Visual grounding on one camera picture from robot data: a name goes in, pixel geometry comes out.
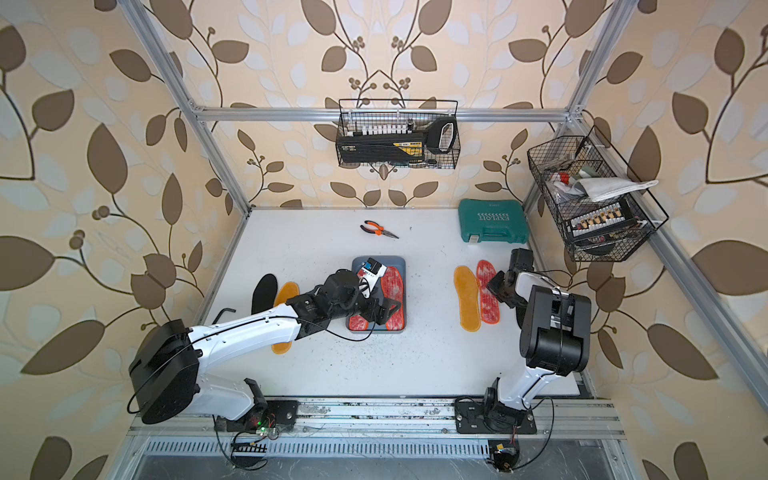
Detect black yellow tool box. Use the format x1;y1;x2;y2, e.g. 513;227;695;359
335;133;425;165

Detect orange handled pliers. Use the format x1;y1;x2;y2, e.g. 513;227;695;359
360;220;398;239

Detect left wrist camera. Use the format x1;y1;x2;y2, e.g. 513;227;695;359
357;258;387;298

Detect right yellow insole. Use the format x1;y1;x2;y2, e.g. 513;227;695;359
454;266;482;332

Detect left yellow insole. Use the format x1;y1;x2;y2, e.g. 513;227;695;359
271;282;299;355

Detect left black insole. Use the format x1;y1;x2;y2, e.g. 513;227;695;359
251;273;278;314

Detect right wire basket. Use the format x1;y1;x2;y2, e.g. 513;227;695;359
527;126;669;262

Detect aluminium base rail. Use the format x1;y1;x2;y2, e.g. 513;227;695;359
127;395;626;442

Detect green tool case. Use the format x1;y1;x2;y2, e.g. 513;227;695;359
457;199;530;244

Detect yellow insole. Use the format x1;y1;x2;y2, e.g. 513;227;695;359
271;282;299;355
454;266;482;332

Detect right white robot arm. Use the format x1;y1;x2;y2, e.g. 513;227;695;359
483;248;591;433

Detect blue storage box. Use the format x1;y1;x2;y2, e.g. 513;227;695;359
346;255;407;334

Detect red insole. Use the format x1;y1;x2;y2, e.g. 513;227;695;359
380;266;406;332
475;260;500;325
347;315;372;332

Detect white paper bag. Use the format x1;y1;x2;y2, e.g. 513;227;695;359
576;177;658;203

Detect back wire basket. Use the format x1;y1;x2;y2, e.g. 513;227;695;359
334;97;461;169

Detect drill bit set box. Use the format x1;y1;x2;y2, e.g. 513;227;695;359
568;202;637;238

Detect wire basket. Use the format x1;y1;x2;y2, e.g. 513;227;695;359
334;97;461;169
527;126;669;262

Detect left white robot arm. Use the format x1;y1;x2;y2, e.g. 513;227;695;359
129;266;402;430

